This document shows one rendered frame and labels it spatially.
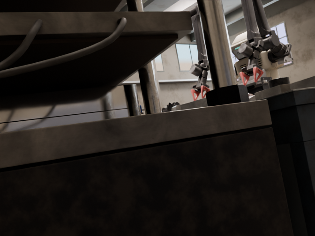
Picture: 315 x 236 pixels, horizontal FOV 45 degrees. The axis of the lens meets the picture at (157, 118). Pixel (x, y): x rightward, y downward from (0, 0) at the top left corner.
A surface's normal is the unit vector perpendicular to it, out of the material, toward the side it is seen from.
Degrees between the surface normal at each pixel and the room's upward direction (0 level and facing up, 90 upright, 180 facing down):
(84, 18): 90
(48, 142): 90
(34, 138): 90
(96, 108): 90
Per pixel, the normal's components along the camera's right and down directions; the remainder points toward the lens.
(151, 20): 0.39, -0.15
